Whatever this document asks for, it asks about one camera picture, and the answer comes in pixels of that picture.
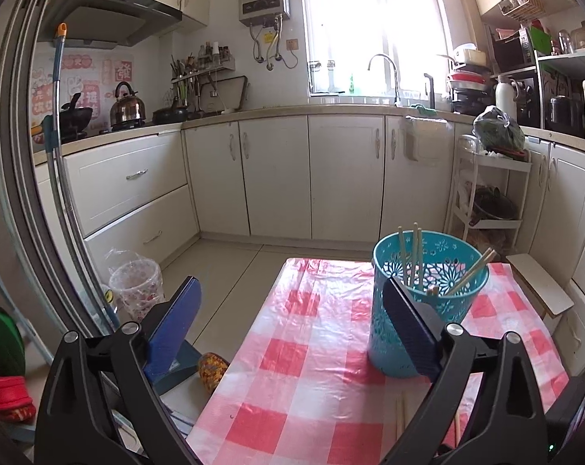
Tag white drawer cabinet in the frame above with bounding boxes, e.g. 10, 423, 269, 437
33, 126, 201, 291

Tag bag of green vegetables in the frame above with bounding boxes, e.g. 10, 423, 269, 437
473, 105, 526, 153

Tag white base cabinets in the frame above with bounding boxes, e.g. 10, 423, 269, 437
182, 107, 460, 243

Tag white base cabinet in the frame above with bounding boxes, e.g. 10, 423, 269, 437
508, 128, 585, 374

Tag white thermos bottle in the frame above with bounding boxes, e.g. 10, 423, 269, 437
495, 76, 516, 124

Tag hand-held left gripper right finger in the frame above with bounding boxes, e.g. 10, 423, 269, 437
382, 276, 550, 465

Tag blue plastic cutout basket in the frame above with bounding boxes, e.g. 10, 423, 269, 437
367, 231, 490, 379

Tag wall utensil rack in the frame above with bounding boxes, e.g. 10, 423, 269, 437
169, 43, 237, 107

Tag dark steel pot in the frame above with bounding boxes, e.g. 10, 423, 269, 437
547, 94, 585, 134

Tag patterned slipper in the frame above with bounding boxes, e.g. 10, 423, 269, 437
197, 353, 231, 393

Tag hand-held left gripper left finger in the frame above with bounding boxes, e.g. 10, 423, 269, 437
35, 275, 202, 465

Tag pink cartoon wall sticker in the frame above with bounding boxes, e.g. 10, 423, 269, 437
28, 53, 138, 131

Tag black wok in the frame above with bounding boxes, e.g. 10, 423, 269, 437
60, 93, 95, 139

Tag floral trash bin with bag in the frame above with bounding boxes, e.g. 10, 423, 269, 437
103, 249, 166, 323

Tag red white checked tablecloth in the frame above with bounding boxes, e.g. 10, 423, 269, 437
186, 258, 571, 465

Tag metal mop pole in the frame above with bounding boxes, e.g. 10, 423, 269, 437
31, 23, 121, 335

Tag kitchen window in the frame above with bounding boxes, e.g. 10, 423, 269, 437
299, 0, 455, 98

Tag black frying pan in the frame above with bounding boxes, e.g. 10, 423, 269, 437
152, 104, 190, 125

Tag dark teal stool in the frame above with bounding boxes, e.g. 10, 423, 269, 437
154, 339, 201, 395

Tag chrome sink faucet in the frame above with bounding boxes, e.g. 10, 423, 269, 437
367, 53, 402, 107

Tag cardboard piece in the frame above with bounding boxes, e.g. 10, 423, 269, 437
506, 253, 575, 319

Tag stack of pots and bowls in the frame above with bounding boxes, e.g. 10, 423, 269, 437
438, 43, 497, 117

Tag black microwave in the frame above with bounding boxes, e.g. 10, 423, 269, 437
491, 26, 552, 72

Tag black countertop oven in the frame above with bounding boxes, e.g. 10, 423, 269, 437
513, 70, 542, 129

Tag hanging clear plastic bag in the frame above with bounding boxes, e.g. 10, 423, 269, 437
403, 115, 455, 168

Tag dark rimmed tray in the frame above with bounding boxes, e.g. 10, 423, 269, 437
198, 76, 250, 113

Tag dark pan in trolley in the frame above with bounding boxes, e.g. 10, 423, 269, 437
469, 185, 516, 221

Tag grey range hood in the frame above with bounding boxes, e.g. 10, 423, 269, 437
38, 0, 183, 50

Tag grey sliding door frame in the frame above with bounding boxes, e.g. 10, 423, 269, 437
0, 0, 114, 350

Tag white trolley rack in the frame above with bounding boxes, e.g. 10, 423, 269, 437
445, 133, 533, 253

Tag steel whistling kettle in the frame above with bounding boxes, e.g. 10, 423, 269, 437
109, 81, 148, 127

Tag red cloth object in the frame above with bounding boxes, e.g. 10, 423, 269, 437
0, 375, 37, 422

